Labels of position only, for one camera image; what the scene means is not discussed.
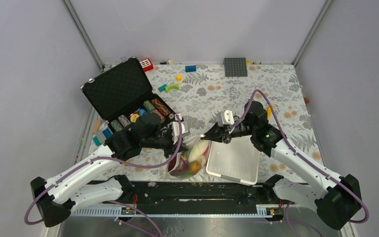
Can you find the white perforated plastic basket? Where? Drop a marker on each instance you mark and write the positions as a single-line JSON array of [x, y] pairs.
[[237, 161]]

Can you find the clear zip top bag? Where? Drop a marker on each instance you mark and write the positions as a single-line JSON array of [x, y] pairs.
[[175, 161]]

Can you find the teal block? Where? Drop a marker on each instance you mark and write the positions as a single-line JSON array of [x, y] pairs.
[[162, 88]]

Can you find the green curved block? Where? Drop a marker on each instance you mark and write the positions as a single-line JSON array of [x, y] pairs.
[[172, 87]]

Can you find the red white toy block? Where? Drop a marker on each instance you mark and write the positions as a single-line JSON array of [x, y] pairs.
[[146, 65]]

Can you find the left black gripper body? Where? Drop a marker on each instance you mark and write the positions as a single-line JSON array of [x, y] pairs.
[[161, 140]]

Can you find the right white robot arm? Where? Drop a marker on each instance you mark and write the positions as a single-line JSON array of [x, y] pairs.
[[335, 199]]

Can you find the black open case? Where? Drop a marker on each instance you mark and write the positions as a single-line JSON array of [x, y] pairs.
[[120, 91]]

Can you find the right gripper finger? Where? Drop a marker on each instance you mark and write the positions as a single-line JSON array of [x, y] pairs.
[[219, 138], [215, 131]]

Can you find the green chili pepper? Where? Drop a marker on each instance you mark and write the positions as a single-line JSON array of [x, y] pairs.
[[187, 156]]

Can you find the orange black chip stack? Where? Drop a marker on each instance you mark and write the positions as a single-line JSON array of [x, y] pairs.
[[161, 107]]

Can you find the yellow blue toy vehicle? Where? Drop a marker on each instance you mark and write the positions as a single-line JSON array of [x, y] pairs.
[[269, 111]]

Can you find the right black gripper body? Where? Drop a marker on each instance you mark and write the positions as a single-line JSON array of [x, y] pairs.
[[244, 129]]

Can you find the blue lego brick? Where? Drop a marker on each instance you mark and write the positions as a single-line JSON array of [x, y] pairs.
[[190, 68]]

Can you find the grey lego baseplate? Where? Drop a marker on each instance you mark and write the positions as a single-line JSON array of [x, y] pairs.
[[235, 67]]

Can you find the white radish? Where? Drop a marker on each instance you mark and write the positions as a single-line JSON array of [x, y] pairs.
[[201, 151]]

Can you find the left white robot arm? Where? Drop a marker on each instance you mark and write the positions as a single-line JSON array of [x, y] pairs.
[[56, 198]]

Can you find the brown potato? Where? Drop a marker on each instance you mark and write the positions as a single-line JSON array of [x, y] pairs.
[[194, 167]]

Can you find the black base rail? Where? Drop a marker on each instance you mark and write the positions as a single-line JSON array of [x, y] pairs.
[[196, 198]]

